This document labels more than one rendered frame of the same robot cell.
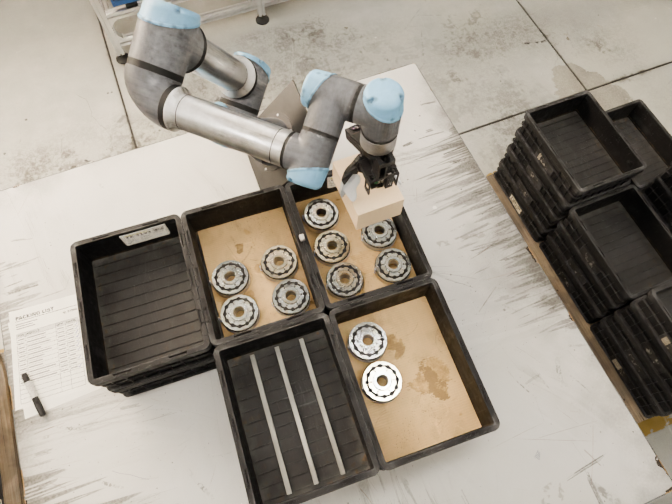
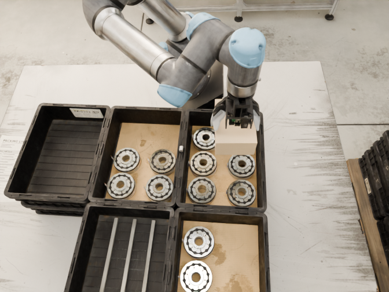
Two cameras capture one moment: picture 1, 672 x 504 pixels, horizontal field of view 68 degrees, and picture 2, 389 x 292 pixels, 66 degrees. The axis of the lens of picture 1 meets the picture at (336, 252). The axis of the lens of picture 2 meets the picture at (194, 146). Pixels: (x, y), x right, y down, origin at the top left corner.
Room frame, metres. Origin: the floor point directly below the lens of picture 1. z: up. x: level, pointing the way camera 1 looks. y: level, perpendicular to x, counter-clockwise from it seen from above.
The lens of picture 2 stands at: (0.15, -0.19, 1.89)
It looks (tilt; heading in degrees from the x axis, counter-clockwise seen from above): 61 degrees down; 28
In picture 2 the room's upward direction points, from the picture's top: 4 degrees counter-clockwise
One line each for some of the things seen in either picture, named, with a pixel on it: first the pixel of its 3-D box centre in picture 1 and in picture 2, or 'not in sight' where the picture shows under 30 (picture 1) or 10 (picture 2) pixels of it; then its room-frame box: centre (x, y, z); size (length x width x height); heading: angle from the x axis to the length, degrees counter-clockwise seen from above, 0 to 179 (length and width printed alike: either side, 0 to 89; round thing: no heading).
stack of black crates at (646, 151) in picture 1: (625, 157); not in sight; (1.35, -1.31, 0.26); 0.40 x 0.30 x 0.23; 23
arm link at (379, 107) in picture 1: (380, 110); (244, 57); (0.63, -0.08, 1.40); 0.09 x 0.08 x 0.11; 68
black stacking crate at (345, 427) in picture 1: (294, 410); (123, 270); (0.14, 0.09, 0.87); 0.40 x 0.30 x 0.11; 20
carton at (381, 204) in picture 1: (366, 188); (234, 126); (0.65, -0.07, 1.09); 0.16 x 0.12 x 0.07; 23
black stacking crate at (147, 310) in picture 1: (145, 300); (67, 154); (0.42, 0.51, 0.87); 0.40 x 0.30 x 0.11; 20
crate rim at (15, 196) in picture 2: (138, 294); (62, 148); (0.42, 0.51, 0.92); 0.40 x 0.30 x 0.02; 20
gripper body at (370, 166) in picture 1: (376, 161); (239, 104); (0.62, -0.09, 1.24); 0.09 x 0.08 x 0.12; 23
